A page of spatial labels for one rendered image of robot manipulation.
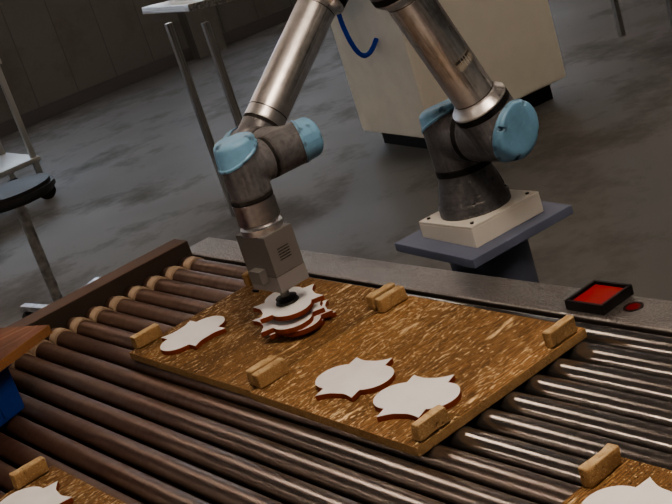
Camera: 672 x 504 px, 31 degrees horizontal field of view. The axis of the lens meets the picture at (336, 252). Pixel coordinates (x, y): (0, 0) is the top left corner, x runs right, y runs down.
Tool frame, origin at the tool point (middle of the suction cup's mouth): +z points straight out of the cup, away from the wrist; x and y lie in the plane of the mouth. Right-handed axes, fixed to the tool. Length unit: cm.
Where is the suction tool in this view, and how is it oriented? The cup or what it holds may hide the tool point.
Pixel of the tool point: (289, 307)
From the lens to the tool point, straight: 215.0
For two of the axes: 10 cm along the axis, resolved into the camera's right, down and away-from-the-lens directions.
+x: 7.2, -4.3, 5.4
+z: 2.9, 9.0, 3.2
